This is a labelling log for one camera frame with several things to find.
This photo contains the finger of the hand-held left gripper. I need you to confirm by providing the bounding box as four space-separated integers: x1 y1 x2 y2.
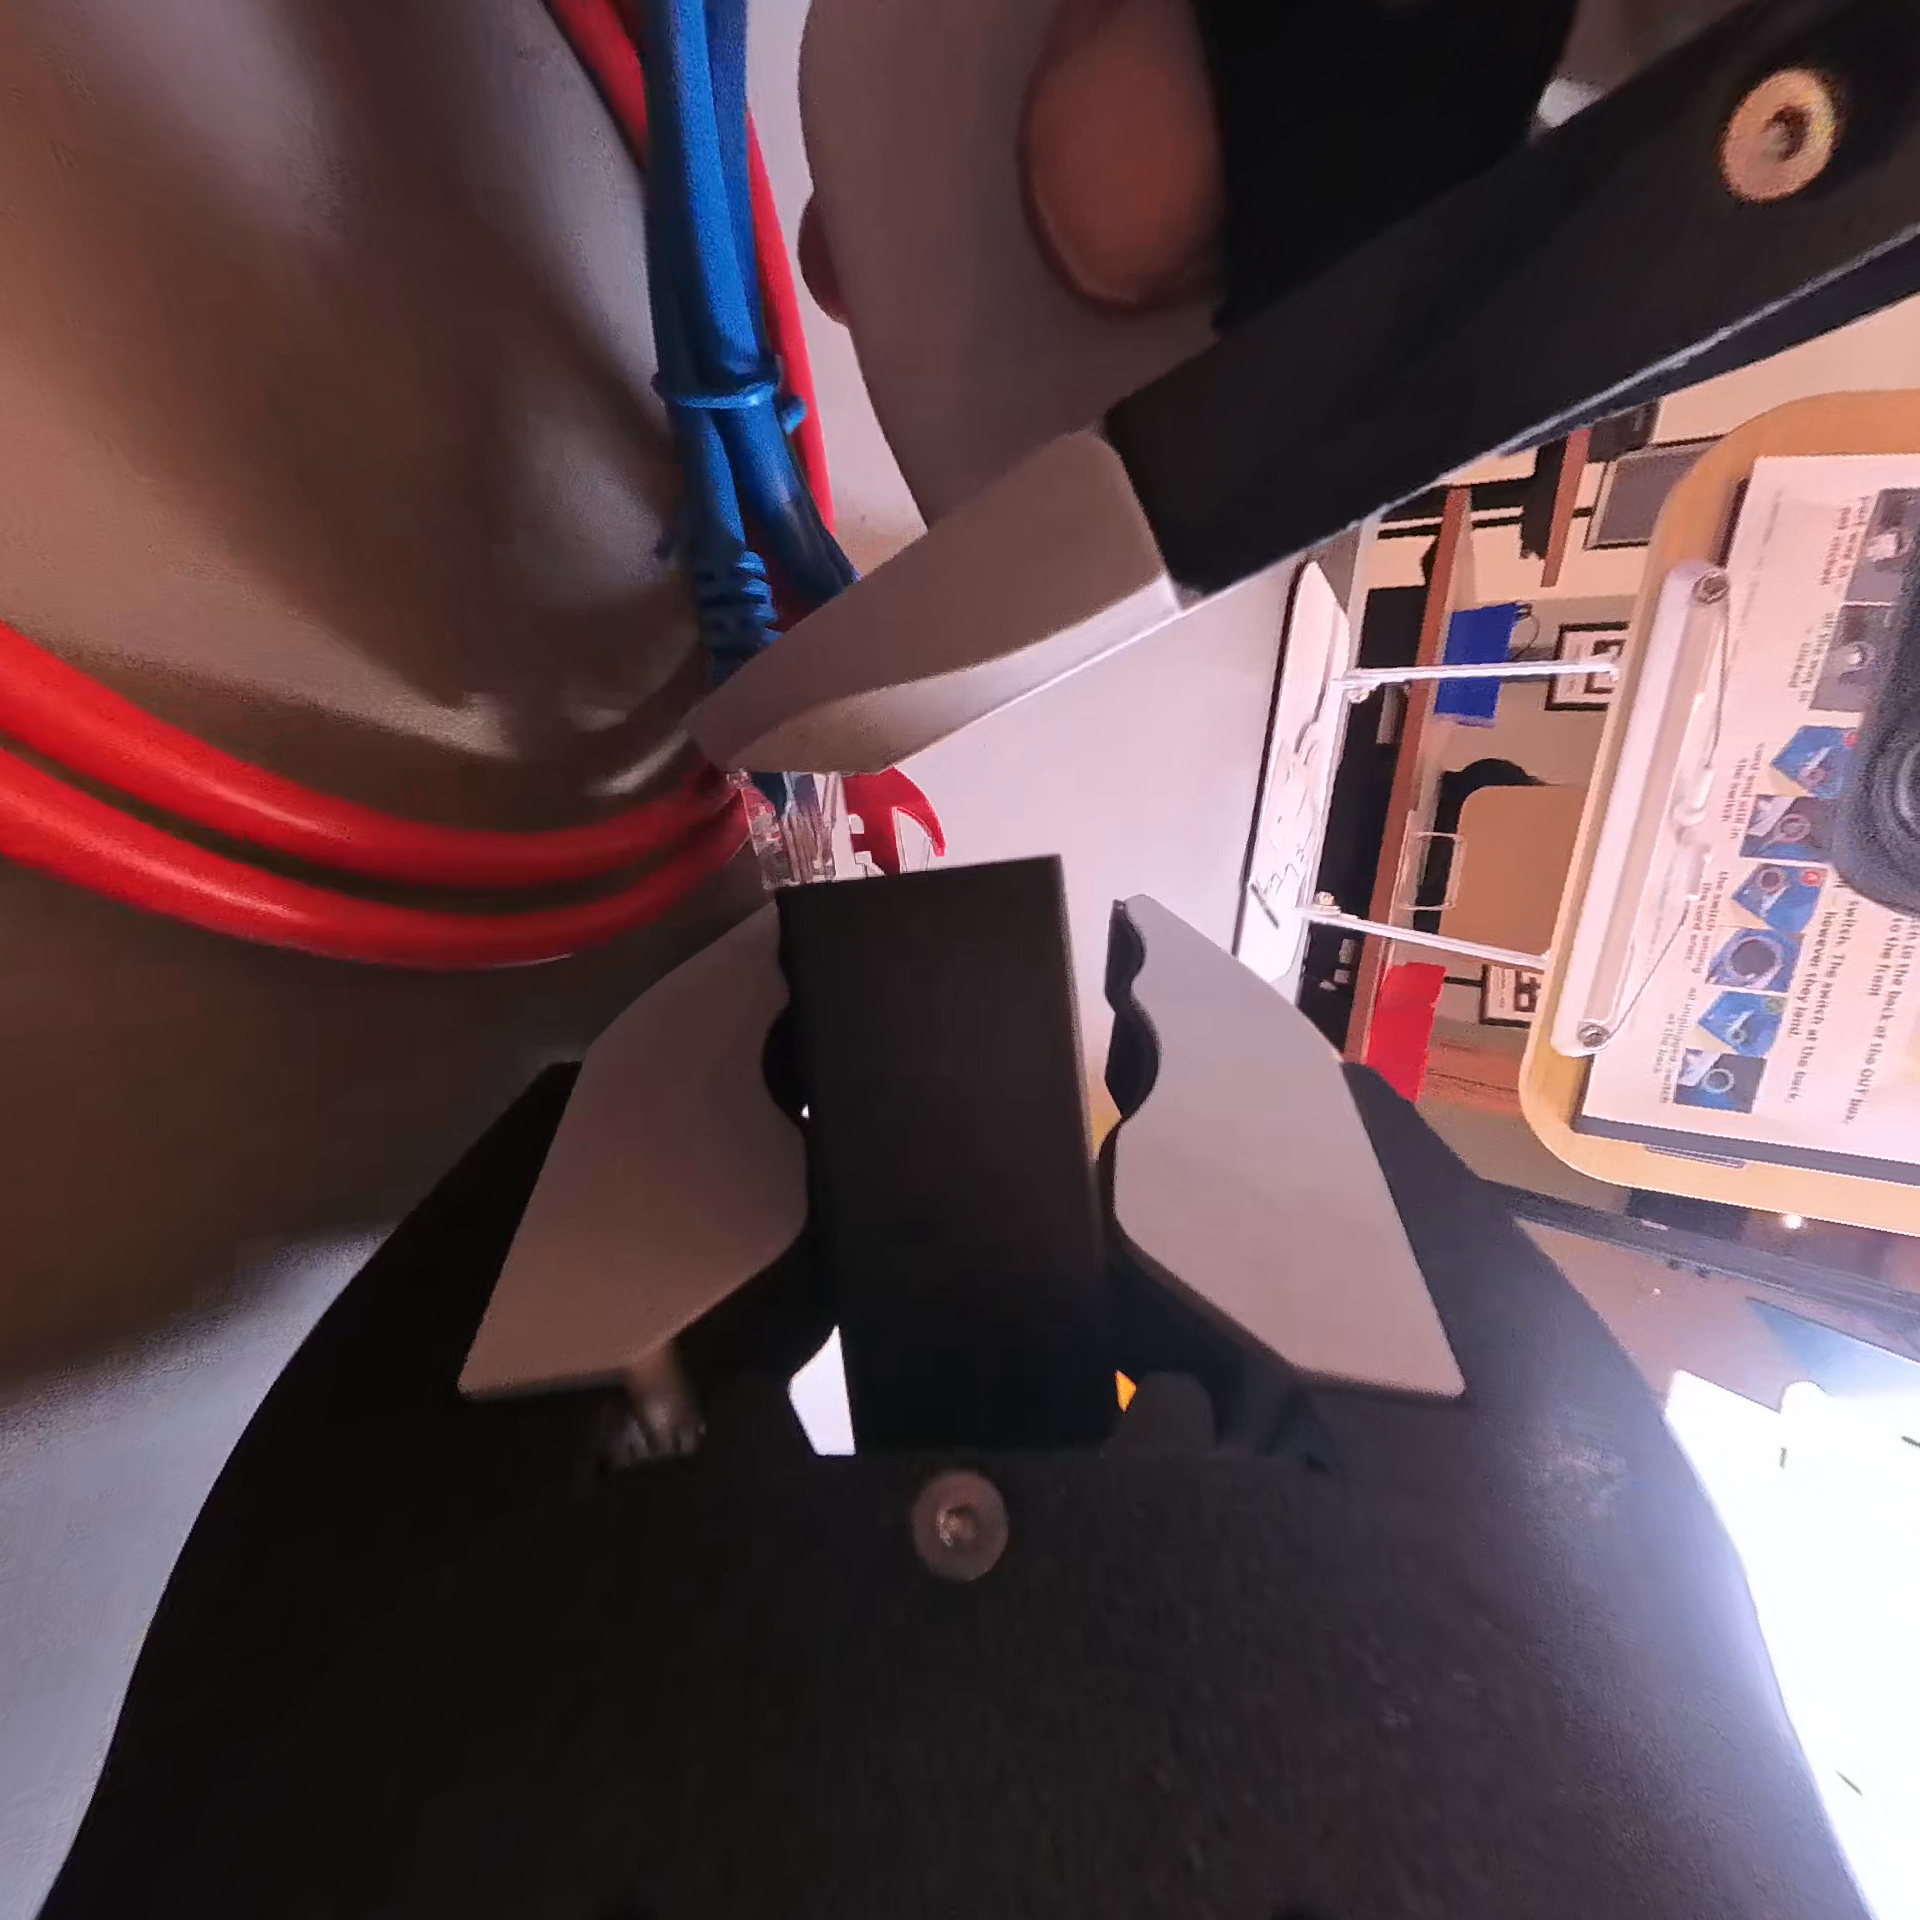
690 427 1209 783

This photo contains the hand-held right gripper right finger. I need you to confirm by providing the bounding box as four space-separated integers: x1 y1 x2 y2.
1097 894 1470 1403

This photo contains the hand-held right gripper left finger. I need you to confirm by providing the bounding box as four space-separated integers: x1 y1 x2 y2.
455 896 816 1447

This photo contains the black network switch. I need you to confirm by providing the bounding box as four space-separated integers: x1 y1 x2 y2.
771 853 1123 1457

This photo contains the blue ethernet cable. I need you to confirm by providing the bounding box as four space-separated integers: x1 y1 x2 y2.
638 0 861 889

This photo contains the red ethernet cable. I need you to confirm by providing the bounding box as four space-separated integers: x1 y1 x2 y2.
0 0 953 964

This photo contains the person's left hand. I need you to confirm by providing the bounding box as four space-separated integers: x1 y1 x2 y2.
1023 0 1227 314

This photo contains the red box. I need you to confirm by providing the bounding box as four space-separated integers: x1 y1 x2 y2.
1363 959 1452 1102

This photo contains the wooden shelf unit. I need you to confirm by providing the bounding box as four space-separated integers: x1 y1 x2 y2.
1306 404 1670 1084

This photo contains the wooden board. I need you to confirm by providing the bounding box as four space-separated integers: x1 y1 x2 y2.
1522 396 1920 1236

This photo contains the blue twist tie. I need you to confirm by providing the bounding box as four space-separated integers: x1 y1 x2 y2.
650 366 808 433

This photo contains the blue box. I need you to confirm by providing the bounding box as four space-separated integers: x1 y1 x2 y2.
1432 598 1535 725

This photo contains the brown cardboard box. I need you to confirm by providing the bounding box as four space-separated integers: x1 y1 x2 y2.
1439 781 1597 940

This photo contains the printed instruction sheet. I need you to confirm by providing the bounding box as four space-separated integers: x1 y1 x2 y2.
1573 453 1920 1168

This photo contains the clear acrylic handle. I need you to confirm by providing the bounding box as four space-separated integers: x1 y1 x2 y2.
1556 561 1730 1054

